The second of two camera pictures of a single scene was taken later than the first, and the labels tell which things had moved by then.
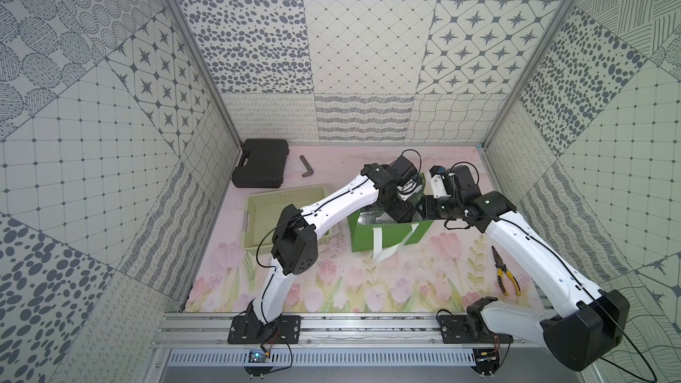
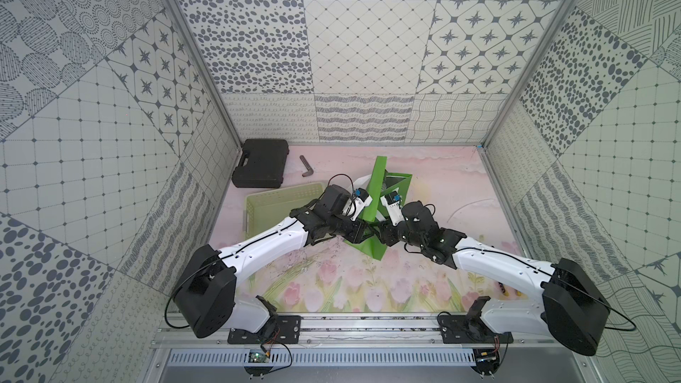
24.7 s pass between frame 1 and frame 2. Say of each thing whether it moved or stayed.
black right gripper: moved
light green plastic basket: stayed
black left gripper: moved
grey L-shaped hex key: stayed
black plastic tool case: stayed
